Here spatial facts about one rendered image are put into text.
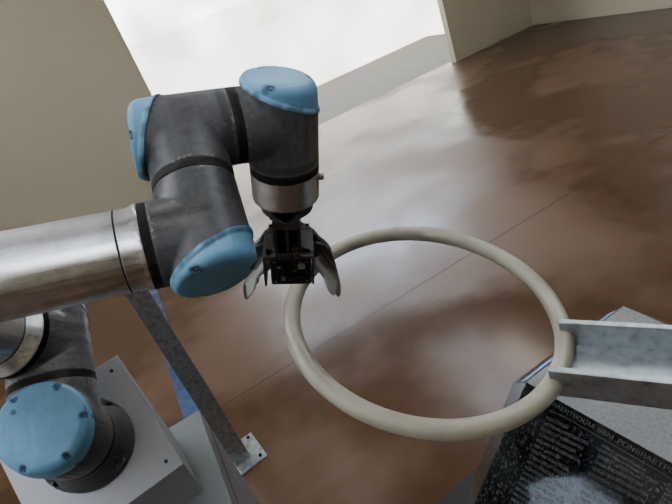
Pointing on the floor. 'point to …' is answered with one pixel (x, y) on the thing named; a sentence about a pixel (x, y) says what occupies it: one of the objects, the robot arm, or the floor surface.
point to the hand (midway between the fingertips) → (292, 294)
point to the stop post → (242, 454)
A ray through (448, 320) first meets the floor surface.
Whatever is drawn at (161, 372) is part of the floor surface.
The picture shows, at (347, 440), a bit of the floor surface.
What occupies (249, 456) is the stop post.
